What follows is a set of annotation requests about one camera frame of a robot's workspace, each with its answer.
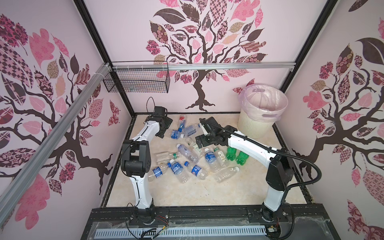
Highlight square clear bottle green ring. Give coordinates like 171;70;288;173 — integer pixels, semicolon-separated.
154;151;182;164

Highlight Pepsi label water bottle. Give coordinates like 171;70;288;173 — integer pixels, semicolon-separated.
148;163;171;182

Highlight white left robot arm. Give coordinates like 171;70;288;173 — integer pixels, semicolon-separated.
121;106;173;219

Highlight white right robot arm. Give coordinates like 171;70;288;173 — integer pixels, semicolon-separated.
196;117;295;222

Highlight white ribbed waste bin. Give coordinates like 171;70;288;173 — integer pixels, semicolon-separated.
238;110;274;139

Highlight pink plastic bin liner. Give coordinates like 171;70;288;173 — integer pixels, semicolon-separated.
238;84;289;123

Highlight red blue label bottle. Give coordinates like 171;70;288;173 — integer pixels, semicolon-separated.
178;115;187;133

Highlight Pocari Sweat bottle blue label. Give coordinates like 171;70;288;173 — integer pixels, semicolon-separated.
204;148;221;173

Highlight green soda bottle left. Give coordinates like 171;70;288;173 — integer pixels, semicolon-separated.
226;147;237;161

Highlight green soda bottle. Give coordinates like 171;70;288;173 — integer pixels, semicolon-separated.
236;152;249;166
226;147;237;161

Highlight clear bottle white green label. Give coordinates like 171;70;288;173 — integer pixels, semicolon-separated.
186;138;204;158

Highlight blue cap pale label bottle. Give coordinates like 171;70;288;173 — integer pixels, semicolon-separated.
183;124;202;138

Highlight green soda bottle right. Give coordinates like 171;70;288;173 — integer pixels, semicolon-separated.
236;152;249;166

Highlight clear empty bottle white cap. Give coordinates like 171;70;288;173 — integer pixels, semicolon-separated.
214;167;240;183

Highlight white cap blue label bottle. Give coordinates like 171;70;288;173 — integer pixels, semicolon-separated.
170;160;189;184

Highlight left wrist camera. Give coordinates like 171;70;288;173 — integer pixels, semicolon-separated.
153;106;168;118

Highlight black wire mesh basket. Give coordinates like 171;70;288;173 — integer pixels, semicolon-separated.
103;60;171;94

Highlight silver aluminium rail back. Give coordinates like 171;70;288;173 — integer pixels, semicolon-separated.
113;62;296;71

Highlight silver aluminium rail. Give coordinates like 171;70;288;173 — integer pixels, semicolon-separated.
113;62;296;71
1;63;111;224

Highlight black corrugated cable conduit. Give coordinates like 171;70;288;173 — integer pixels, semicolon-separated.
199;117;322;199

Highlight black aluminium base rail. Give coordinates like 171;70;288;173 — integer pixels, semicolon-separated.
88;203;330;225

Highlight white slotted cable duct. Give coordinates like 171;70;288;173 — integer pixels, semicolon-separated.
93;226;267;240

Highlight silver aluminium rail left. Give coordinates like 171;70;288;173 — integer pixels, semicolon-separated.
1;63;111;224

